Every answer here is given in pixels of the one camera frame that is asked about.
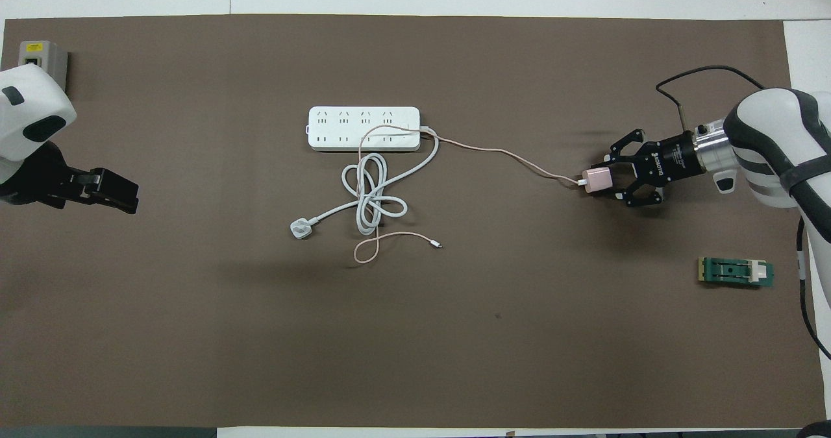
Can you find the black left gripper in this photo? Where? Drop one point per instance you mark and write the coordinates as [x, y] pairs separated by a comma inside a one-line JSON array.
[[39, 178]]

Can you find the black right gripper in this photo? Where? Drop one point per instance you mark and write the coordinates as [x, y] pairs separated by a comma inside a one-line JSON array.
[[672, 158]]

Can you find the pink charger plug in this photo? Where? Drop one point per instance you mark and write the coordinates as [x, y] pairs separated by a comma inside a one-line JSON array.
[[597, 180]]

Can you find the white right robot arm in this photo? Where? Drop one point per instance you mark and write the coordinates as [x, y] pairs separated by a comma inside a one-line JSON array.
[[772, 146]]

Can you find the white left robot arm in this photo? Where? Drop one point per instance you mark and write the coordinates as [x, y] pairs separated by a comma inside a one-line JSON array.
[[29, 110]]

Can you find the white power strip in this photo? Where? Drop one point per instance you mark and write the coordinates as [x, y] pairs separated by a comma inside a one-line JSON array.
[[337, 130]]

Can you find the green circuit board module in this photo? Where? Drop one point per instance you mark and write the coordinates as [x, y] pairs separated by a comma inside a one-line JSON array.
[[733, 272]]

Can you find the brown table mat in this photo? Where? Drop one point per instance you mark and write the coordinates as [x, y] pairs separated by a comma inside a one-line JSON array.
[[454, 334]]

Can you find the grey on-off switch box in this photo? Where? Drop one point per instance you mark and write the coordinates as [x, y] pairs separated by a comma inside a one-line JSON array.
[[49, 58]]

